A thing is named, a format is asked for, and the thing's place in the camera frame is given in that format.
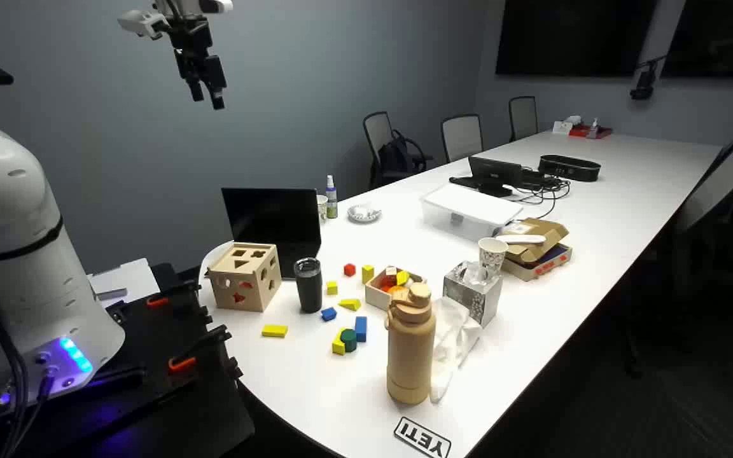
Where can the black oval speaker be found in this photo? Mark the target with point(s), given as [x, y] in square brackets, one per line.
[568, 165]

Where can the white paper cup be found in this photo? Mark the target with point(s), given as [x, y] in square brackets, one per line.
[491, 254]

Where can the black robot cart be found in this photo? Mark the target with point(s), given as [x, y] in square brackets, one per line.
[169, 391]

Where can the grey office chair left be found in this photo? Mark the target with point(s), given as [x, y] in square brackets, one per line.
[376, 129]

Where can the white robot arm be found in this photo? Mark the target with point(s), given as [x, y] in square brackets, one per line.
[53, 334]

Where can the yellow block bottom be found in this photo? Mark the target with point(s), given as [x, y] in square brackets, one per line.
[339, 346]

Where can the yellow rectangular block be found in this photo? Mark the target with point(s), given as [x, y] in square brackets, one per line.
[273, 332]

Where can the white flat box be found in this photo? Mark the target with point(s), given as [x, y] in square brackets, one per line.
[463, 204]

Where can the tan insulated bottle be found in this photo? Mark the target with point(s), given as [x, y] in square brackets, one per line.
[409, 332]

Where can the wall television screen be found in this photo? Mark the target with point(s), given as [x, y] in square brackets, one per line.
[574, 36]

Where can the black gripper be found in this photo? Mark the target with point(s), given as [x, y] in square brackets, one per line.
[192, 44]

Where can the clear plastic bag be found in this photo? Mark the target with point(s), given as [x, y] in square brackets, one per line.
[455, 337]

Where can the wooden tray with blocks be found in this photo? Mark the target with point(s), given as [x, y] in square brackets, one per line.
[384, 286]

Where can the grey office chair middle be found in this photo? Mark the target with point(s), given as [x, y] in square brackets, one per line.
[460, 136]

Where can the black YETI sticker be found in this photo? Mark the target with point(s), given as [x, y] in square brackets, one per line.
[421, 437]

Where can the white round puck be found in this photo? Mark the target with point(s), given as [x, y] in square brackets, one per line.
[361, 213]

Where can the yellow triangle block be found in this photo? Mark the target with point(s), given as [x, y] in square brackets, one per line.
[348, 302]

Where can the wooden shape sorter cube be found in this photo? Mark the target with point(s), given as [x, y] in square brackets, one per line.
[244, 274]

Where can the black backpack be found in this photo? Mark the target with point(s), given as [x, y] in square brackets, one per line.
[400, 157]

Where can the dark grey tumbler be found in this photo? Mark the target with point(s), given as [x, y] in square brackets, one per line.
[306, 272]

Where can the blue tall block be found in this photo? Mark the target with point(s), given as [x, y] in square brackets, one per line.
[360, 328]

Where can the small spray bottle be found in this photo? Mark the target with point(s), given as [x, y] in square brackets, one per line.
[332, 197]

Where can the blue small block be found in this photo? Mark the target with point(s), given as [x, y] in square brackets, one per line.
[329, 314]

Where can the yellow block near tumbler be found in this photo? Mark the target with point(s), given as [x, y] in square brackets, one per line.
[332, 287]

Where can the white papers on cart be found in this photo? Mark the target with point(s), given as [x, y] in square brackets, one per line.
[126, 283]

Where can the near right office chair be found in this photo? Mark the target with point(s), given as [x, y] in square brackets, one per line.
[683, 254]

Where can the red small block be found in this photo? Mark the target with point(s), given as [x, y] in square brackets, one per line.
[348, 271]

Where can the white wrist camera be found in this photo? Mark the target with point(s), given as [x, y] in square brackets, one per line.
[169, 15]

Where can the green round block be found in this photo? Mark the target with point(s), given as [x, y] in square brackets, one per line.
[348, 338]

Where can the grey office chair right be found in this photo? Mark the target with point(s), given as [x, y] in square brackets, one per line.
[523, 115]

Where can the yellow cube block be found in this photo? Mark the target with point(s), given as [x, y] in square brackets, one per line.
[366, 272]

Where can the red tray with items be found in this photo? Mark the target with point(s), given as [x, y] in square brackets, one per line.
[574, 126]

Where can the grey office chair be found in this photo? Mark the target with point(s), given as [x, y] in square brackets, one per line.
[523, 115]
[460, 136]
[376, 129]

